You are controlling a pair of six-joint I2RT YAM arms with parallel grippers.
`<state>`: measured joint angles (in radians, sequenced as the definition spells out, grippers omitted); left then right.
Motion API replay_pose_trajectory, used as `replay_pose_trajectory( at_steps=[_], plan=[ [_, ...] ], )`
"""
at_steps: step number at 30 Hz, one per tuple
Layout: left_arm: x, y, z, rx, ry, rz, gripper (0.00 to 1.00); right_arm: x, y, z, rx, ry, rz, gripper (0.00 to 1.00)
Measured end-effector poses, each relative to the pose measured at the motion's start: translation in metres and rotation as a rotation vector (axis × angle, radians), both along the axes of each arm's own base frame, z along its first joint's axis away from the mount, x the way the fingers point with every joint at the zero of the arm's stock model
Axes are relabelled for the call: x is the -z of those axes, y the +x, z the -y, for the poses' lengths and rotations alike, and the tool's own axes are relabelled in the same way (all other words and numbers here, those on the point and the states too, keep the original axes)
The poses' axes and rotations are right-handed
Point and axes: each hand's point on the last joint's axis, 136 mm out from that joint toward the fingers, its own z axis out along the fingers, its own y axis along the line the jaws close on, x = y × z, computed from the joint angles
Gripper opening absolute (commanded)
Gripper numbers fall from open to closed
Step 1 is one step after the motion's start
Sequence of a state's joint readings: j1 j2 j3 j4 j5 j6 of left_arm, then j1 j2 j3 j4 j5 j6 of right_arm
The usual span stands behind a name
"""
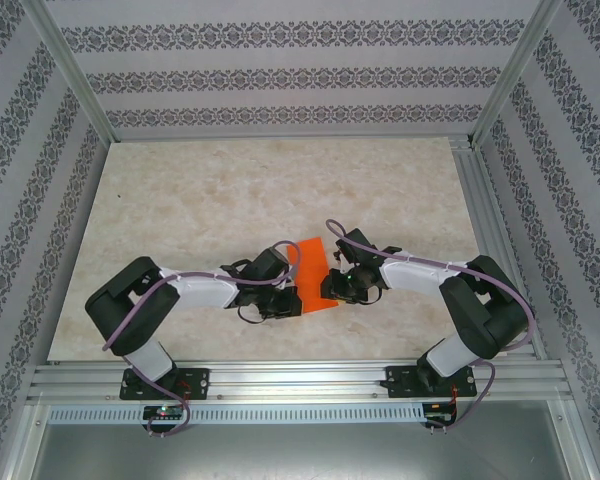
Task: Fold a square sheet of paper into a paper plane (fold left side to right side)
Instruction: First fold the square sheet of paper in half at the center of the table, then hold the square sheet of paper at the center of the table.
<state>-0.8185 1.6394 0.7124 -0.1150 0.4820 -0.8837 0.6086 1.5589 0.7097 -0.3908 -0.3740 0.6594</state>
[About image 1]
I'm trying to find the left circuit board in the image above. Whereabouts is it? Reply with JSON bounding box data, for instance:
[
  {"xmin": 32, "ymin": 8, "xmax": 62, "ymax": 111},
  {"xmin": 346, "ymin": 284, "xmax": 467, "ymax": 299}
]
[{"xmin": 143, "ymin": 405, "xmax": 185, "ymax": 421}]

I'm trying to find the circuit board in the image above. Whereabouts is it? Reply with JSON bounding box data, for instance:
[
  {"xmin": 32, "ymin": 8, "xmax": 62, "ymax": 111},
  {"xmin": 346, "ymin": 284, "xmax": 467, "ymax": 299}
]
[
  {"xmin": 424, "ymin": 402, "xmax": 459, "ymax": 426},
  {"xmin": 143, "ymin": 405, "xmax": 185, "ymax": 421}
]

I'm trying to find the right circuit board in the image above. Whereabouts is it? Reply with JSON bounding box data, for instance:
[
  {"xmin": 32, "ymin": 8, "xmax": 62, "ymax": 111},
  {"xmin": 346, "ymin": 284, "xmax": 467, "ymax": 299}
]
[{"xmin": 424, "ymin": 402, "xmax": 459, "ymax": 426}]

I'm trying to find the grey metal panel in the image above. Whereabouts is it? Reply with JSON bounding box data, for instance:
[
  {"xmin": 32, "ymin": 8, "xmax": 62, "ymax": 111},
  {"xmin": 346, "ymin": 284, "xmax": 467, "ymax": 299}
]
[{"xmin": 29, "ymin": 422, "xmax": 574, "ymax": 480}]

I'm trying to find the thin black right gripper cable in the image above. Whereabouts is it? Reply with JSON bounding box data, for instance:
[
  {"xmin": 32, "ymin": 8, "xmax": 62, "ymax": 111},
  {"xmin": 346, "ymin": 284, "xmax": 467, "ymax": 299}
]
[{"xmin": 352, "ymin": 287, "xmax": 384, "ymax": 307}]

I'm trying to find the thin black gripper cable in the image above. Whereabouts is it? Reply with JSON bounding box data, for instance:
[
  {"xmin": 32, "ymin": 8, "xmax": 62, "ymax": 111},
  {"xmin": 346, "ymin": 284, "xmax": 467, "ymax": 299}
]
[
  {"xmin": 352, "ymin": 287, "xmax": 384, "ymax": 307},
  {"xmin": 237, "ymin": 302, "xmax": 271, "ymax": 325}
]

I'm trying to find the thin black left gripper cable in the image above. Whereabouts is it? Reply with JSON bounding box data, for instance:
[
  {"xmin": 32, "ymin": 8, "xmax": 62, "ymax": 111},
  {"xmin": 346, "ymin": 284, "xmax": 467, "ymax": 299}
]
[{"xmin": 237, "ymin": 302, "xmax": 271, "ymax": 325}]

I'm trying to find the long aluminium mounting rail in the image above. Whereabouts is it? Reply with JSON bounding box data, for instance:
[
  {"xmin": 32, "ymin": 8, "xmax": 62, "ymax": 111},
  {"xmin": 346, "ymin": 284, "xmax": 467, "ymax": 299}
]
[{"xmin": 27, "ymin": 357, "xmax": 579, "ymax": 404}]

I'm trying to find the aluminium side rail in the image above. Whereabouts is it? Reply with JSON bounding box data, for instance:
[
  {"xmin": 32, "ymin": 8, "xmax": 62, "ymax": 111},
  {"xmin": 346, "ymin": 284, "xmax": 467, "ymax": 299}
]
[{"xmin": 448, "ymin": 135, "xmax": 549, "ymax": 361}]

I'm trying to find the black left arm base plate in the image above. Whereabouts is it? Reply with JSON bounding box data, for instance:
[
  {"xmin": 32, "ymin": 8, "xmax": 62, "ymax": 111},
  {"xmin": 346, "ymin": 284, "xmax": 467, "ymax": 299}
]
[{"xmin": 119, "ymin": 367, "xmax": 211, "ymax": 402}]

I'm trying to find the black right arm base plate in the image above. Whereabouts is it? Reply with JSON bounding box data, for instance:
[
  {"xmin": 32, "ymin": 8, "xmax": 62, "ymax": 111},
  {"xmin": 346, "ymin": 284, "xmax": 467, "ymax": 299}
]
[{"xmin": 385, "ymin": 364, "xmax": 479, "ymax": 400}]

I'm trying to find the slotted grey cable duct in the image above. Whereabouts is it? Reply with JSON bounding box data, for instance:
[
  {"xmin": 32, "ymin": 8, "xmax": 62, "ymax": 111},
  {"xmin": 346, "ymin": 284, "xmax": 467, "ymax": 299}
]
[{"xmin": 47, "ymin": 403, "xmax": 427, "ymax": 426}]

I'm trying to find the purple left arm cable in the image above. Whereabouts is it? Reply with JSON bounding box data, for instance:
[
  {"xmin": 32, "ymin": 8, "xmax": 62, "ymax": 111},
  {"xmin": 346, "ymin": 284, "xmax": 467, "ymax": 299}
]
[{"xmin": 102, "ymin": 241, "xmax": 301, "ymax": 440}]

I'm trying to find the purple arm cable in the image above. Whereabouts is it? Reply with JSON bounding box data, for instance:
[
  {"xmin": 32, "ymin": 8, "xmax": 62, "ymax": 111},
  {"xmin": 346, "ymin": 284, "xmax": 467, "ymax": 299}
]
[
  {"xmin": 102, "ymin": 241, "xmax": 301, "ymax": 440},
  {"xmin": 324, "ymin": 218, "xmax": 537, "ymax": 434}
]

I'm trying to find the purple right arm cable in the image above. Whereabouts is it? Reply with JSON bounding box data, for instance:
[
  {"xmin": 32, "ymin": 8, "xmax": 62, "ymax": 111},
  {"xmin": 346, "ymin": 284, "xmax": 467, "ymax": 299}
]
[{"xmin": 324, "ymin": 218, "xmax": 537, "ymax": 434}]

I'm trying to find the aluminium frame post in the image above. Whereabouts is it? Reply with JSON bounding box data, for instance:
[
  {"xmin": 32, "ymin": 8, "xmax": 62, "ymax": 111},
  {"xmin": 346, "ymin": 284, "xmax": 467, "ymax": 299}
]
[
  {"xmin": 19, "ymin": 0, "xmax": 117, "ymax": 145},
  {"xmin": 470, "ymin": 0, "xmax": 566, "ymax": 147}
]

